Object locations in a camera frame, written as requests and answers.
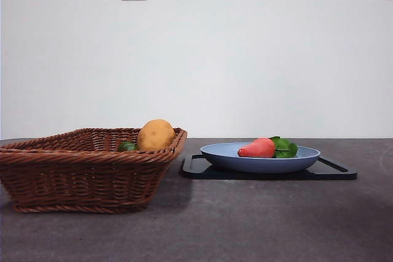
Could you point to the orange-red carrot with leaves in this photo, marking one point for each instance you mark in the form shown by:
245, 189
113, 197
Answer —
259, 148

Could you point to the light blue round plate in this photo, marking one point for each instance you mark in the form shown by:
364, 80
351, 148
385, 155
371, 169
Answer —
261, 164

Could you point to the yellow-brown potato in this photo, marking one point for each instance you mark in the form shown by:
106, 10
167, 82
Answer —
155, 135

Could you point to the green vegetable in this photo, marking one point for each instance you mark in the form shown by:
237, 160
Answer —
126, 146

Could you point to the brown wicker basket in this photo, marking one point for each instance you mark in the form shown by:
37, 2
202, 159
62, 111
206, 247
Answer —
86, 182

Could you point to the dark rectangular tray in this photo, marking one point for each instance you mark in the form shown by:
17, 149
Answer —
331, 173

